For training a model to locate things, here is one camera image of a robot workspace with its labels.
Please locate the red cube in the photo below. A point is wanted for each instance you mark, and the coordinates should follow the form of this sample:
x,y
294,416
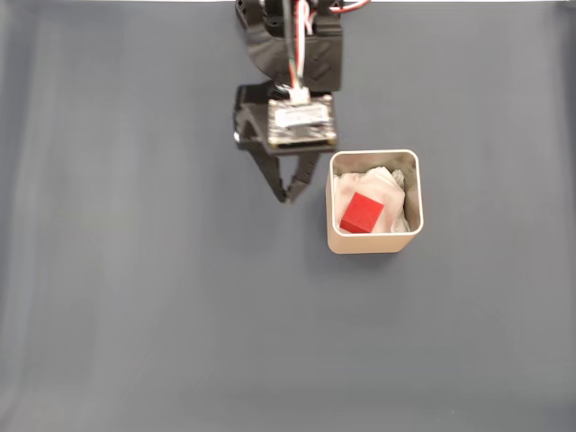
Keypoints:
x,y
362,213

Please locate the white crumpled cloth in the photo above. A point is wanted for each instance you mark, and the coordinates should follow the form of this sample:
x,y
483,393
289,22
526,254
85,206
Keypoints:
x,y
387,184

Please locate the beige square metal box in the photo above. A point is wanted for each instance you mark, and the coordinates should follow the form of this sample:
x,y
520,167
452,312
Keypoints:
x,y
373,243

